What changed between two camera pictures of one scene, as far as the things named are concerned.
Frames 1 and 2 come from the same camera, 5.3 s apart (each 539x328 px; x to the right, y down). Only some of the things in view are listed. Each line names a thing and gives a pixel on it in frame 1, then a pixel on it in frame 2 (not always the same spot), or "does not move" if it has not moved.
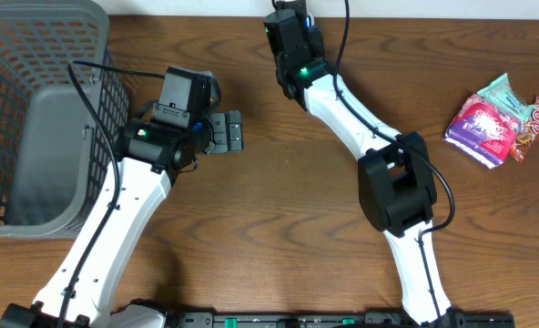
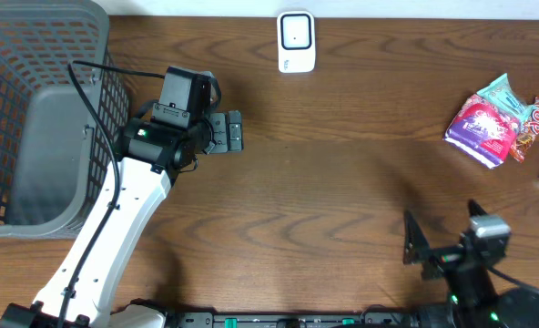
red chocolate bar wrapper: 530,129 does not move
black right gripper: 290,5 → 445,259
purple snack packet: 482,132 does not move
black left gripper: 226,132 does not move
